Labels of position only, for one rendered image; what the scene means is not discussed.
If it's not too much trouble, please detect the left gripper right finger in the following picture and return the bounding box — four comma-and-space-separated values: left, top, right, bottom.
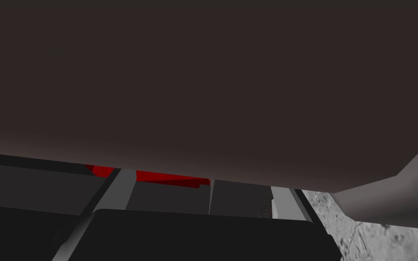
271, 186, 321, 224

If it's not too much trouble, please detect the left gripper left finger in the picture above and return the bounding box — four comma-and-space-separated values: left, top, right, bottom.
80, 168, 137, 218

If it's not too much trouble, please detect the red flat object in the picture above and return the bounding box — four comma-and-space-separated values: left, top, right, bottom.
85, 164, 211, 189

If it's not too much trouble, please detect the dark grey cabinet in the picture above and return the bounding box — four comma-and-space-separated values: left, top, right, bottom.
0, 162, 272, 219

